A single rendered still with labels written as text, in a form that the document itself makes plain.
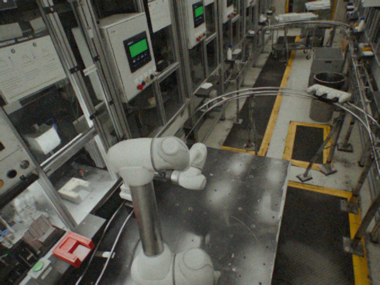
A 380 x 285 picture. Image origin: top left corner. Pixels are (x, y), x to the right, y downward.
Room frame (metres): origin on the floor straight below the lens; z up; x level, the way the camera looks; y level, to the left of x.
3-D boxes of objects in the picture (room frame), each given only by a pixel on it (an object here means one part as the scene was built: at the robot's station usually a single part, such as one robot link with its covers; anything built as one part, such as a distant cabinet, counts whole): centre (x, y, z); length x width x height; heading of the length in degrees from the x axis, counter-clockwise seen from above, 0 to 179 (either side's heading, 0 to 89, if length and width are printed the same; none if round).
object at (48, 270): (0.60, 0.75, 0.97); 0.08 x 0.08 x 0.12; 61
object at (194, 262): (0.59, 0.06, 0.85); 0.18 x 0.16 x 0.22; 83
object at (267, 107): (4.94, -2.04, 0.01); 5.85 x 0.59 x 0.01; 151
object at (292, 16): (5.67, -2.67, 0.48); 0.88 x 0.56 x 0.96; 79
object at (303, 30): (6.60, -3.64, 0.48); 0.84 x 0.58 x 0.97; 159
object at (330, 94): (2.10, -1.42, 0.84); 0.37 x 0.14 x 0.10; 29
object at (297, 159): (2.41, -1.53, 0.01); 1.00 x 0.55 x 0.01; 151
